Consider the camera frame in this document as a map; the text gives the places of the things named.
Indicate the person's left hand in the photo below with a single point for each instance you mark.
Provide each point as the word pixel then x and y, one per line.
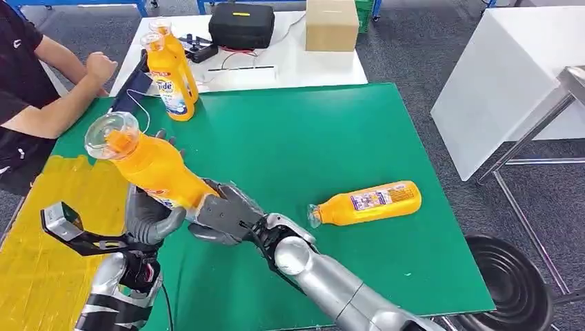
pixel 101 67

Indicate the person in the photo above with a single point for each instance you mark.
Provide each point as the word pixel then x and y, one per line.
pixel 20 68

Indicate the green crate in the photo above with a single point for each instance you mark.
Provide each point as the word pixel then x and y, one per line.
pixel 364 13

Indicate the cardboard box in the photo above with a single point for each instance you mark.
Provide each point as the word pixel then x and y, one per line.
pixel 331 27

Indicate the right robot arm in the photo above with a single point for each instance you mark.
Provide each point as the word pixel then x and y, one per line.
pixel 329 278

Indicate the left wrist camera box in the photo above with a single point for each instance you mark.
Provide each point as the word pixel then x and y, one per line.
pixel 61 221

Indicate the steel table frame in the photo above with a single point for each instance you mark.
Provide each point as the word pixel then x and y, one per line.
pixel 539 123

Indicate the white panel table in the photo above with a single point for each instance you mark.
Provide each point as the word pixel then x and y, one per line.
pixel 493 82

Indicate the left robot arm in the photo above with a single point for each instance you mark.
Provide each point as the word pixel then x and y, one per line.
pixel 114 297

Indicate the orange bottle with clear cap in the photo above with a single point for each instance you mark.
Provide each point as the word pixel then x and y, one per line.
pixel 155 169
pixel 176 45
pixel 370 203
pixel 171 87

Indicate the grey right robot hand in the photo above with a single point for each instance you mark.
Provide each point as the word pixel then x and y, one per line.
pixel 228 214

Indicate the yellow sheet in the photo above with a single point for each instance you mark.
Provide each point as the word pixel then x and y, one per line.
pixel 41 256

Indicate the dark tablet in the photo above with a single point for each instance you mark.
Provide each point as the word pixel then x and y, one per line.
pixel 132 91

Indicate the black carrying case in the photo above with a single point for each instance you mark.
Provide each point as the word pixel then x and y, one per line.
pixel 242 27

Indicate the green table mat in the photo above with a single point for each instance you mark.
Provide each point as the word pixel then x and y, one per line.
pixel 297 137

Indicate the black round stool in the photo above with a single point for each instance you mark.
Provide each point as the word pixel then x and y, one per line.
pixel 507 283

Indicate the black controller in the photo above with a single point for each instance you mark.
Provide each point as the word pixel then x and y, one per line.
pixel 199 50

